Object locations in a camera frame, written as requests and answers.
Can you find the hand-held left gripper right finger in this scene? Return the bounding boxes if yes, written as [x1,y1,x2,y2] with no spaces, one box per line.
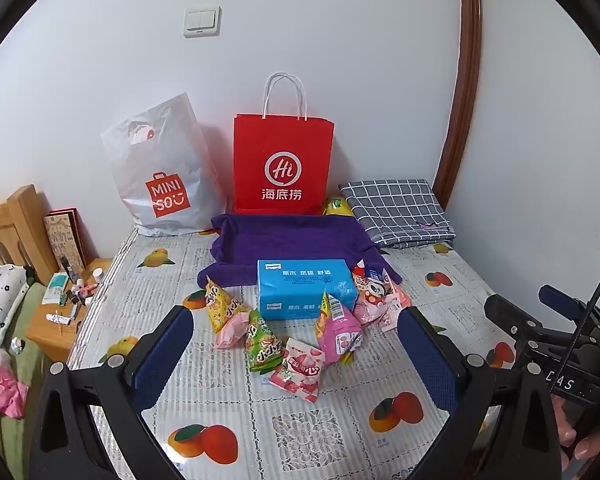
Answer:
[397,305,563,480]

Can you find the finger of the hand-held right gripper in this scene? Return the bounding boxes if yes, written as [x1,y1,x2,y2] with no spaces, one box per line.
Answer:
[539,285,588,323]
[484,294,536,348]

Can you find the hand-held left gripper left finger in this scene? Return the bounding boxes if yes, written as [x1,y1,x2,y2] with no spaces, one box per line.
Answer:
[27,305,196,480]

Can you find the small pink snack packet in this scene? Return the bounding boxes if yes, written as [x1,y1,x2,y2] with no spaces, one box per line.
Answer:
[355,302,391,326]
[380,282,412,331]

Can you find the pale pink peach packet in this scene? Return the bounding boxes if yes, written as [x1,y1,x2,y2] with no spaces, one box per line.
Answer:
[214,311,251,351]

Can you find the yellow snack packet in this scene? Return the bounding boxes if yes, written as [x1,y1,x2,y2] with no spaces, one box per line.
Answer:
[204,276,248,333]

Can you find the red white snack packet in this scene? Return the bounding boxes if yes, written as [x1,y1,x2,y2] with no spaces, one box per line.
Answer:
[352,272,387,311]

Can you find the pink yellow edged packet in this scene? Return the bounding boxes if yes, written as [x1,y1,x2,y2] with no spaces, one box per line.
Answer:
[316,291,363,366]

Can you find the green snack packet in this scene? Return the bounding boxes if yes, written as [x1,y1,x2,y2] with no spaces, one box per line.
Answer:
[247,308,286,373]

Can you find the pink red banner packet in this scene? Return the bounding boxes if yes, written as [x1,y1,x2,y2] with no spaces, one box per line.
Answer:
[269,342,327,403]

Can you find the purple towel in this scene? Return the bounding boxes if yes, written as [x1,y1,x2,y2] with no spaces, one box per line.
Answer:
[196,212,406,291]

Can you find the person's right hand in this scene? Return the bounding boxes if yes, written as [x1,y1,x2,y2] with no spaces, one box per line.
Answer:
[552,392,600,466]

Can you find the fruit print bed sheet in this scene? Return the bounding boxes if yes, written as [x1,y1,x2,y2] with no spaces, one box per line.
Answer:
[67,230,531,480]

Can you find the wooden nightstand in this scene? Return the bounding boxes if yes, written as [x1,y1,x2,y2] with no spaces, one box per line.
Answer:
[26,258,113,363]

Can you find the teal white box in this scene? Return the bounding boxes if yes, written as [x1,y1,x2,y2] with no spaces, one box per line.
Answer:
[42,272,68,306]

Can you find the blue tissue pack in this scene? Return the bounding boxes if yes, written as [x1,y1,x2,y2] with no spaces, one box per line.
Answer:
[256,258,357,322]

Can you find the grey plaid folded cloth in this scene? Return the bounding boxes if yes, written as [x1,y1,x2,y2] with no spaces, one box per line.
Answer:
[338,179,456,250]

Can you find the patterned notebook red edge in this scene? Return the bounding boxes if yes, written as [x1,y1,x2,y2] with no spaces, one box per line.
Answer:
[43,206,87,273]

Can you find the pink star print cloth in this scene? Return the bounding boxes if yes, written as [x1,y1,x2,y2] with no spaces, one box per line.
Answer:
[0,347,28,418]

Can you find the green blanket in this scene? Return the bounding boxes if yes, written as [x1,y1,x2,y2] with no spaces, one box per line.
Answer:
[0,282,46,480]

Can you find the white black dotted pillow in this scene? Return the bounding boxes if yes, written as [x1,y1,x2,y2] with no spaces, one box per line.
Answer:
[0,262,31,348]

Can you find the white plastic shopping bag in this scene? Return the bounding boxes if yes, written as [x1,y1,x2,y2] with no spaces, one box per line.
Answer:
[100,92,226,237]

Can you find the yellow green snack bag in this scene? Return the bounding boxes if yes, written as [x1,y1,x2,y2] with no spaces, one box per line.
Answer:
[322,197,355,218]

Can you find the wooden bed headboard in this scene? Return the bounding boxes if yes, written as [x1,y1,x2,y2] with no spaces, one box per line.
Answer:
[0,184,61,286]

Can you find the red paper bag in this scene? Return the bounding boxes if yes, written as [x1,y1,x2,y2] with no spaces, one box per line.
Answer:
[232,73,336,216]

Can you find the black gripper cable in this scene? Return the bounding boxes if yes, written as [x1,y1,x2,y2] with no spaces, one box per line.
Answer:
[555,252,600,381]

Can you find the brown wooden door frame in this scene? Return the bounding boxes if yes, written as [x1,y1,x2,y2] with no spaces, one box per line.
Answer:
[432,0,482,211]

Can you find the white wall light switch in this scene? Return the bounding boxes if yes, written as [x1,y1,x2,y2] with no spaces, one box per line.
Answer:
[183,6,222,38]

